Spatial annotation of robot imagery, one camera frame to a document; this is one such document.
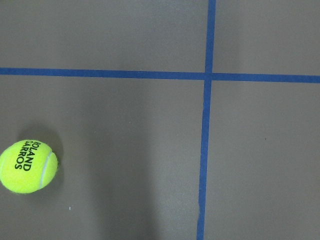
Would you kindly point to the Roland Garros yellow tennis ball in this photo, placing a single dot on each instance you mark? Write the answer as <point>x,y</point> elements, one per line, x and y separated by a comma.
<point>27,166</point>

